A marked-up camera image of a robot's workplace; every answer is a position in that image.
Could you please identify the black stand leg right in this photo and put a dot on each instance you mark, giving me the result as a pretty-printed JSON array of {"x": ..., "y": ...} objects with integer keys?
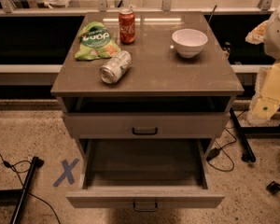
[{"x": 248, "y": 155}]

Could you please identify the blue tape cross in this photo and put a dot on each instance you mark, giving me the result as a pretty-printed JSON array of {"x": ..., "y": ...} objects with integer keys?
[{"x": 67, "y": 173}]

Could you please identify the grey drawer cabinet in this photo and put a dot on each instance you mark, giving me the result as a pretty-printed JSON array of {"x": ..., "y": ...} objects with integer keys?
[{"x": 159, "y": 80}]

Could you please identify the red coca-cola can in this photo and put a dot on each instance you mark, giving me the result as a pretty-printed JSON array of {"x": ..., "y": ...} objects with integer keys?
[{"x": 126, "y": 26}]

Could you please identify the white ceramic bowl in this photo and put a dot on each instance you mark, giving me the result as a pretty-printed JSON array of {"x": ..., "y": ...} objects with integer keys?
[{"x": 189, "y": 42}]

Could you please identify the black caster foot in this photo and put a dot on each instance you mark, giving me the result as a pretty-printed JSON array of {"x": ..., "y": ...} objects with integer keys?
[{"x": 273, "y": 187}]

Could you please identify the open middle drawer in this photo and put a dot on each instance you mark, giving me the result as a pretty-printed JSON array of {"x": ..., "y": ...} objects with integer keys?
[{"x": 144, "y": 175}]

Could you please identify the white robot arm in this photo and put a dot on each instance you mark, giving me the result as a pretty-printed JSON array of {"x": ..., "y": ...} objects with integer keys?
[{"x": 266, "y": 100}]

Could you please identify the black stand leg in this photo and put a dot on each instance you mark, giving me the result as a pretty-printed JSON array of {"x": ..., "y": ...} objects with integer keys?
[
  {"x": 18, "y": 197},
  {"x": 248, "y": 155}
]

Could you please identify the green chip bag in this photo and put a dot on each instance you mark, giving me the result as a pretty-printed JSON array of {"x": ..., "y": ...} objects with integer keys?
[{"x": 95, "y": 42}]

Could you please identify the black stand leg left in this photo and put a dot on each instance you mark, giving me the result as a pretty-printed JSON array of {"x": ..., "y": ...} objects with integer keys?
[{"x": 18, "y": 197}]

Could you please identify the silver 7up can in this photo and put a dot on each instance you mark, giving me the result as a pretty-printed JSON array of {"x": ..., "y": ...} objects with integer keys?
[{"x": 112, "y": 71}]

